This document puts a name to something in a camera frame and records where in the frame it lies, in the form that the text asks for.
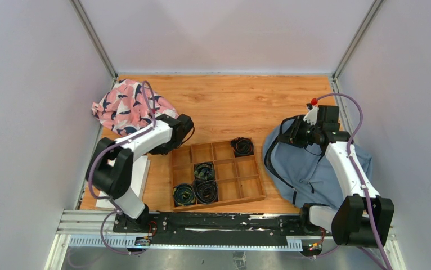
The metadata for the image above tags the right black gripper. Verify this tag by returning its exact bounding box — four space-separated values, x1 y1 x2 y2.
278 115 322 149

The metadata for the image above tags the blue grey backpack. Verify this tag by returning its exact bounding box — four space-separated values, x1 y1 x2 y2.
262 117 374 212

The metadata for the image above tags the white paper booklet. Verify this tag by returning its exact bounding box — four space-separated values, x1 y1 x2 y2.
95 155 151 209

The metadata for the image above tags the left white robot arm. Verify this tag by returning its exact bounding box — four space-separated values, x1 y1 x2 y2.
85 114 194 232

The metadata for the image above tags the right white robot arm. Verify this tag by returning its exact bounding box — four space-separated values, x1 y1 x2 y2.
272 105 394 249

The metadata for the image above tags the rolled green belt middle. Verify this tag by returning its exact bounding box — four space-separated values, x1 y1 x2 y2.
194 162 216 181

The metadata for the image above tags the rolled black belt top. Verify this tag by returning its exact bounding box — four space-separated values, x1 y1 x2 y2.
230 137 254 157

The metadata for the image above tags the pink patterned cloth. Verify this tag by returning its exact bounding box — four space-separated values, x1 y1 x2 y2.
91 79 179 136

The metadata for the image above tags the rolled green belt bottom-left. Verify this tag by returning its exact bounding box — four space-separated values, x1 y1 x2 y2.
172 183 196 207

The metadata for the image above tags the rolled dark belt bottom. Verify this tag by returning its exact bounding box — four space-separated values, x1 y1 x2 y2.
193 179 218 204

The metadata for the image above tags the wooden compartment tray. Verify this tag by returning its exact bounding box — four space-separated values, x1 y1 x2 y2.
170 138 266 212

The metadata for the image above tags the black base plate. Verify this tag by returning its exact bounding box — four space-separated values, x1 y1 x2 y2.
111 211 331 248

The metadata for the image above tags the aluminium rail frame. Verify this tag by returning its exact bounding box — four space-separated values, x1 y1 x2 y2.
45 210 406 269

